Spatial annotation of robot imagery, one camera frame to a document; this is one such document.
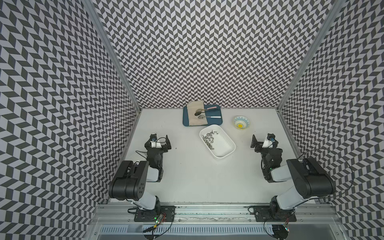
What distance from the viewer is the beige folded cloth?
112 cm

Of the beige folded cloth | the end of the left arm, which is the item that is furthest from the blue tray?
the end of the left arm

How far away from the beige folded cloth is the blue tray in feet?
0.05

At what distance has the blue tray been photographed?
1107 millimetres
